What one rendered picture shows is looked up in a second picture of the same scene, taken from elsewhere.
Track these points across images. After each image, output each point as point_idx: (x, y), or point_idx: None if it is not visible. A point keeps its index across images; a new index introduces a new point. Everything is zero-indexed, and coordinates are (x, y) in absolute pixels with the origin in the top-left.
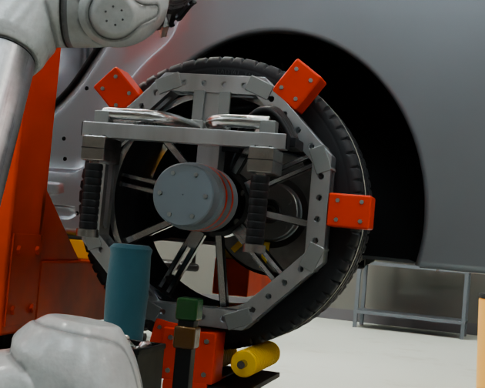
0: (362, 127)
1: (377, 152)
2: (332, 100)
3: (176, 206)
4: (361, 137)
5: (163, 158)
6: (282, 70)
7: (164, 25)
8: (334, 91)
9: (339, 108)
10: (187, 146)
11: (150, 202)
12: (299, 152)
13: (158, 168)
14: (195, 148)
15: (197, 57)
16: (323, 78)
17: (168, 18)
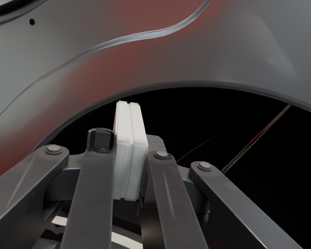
0: None
1: None
2: None
3: None
4: None
5: (114, 111)
6: (286, 110)
7: (117, 191)
8: None
9: None
10: (143, 109)
11: (82, 144)
12: (242, 187)
13: (105, 118)
14: (149, 116)
15: (199, 87)
16: None
17: (144, 219)
